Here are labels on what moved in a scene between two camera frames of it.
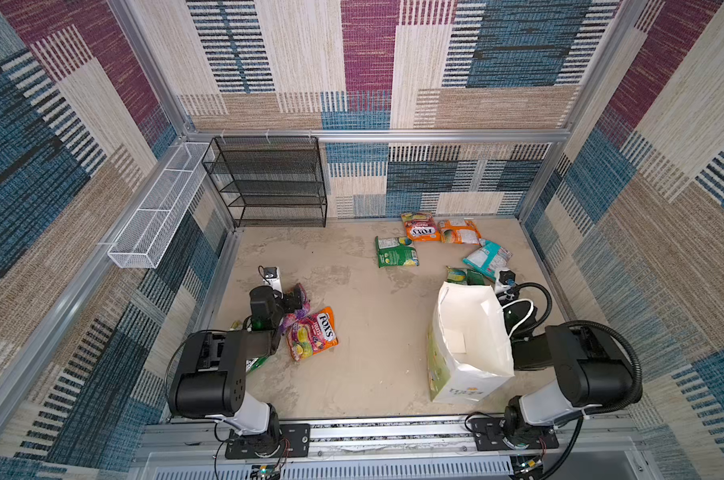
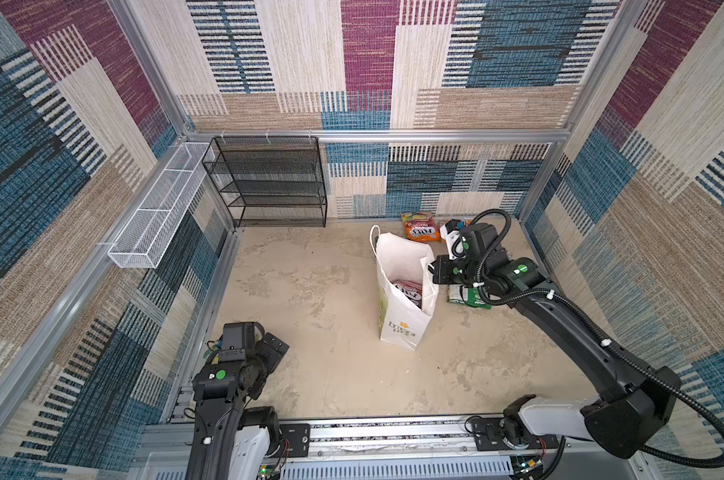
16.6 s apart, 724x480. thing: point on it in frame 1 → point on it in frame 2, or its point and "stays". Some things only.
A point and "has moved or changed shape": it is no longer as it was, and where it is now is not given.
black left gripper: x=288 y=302 → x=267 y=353
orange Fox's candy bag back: x=421 y=226 stays
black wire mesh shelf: x=270 y=181 stays
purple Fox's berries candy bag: x=294 y=316 → x=412 y=289
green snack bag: x=465 y=276 has moved or changed shape
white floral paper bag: x=469 y=349 → x=401 y=320
